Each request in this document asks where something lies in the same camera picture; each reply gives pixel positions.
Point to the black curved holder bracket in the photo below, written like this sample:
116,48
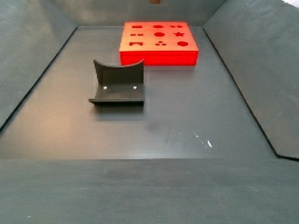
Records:
121,83

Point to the brown object at top edge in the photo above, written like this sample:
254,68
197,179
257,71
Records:
156,1

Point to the red shape sorter box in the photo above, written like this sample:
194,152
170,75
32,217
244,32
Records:
161,43

